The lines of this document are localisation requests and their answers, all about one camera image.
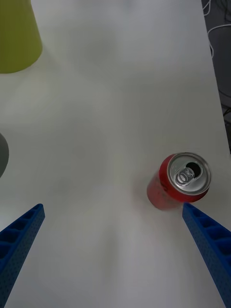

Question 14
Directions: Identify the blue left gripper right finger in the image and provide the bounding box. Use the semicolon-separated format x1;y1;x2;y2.
181;202;231;308

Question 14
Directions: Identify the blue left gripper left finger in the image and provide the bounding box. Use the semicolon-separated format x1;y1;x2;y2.
0;203;46;308

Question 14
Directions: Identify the red drink can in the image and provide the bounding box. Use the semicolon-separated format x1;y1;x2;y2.
146;152;212;211

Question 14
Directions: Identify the grey plastic bin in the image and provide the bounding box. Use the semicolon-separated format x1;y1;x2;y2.
0;132;10;179

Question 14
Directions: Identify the yellow-green plastic bin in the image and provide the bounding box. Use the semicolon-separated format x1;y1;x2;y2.
0;0;43;74

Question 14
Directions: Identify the white floor cable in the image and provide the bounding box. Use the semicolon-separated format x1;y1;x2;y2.
201;0;231;58

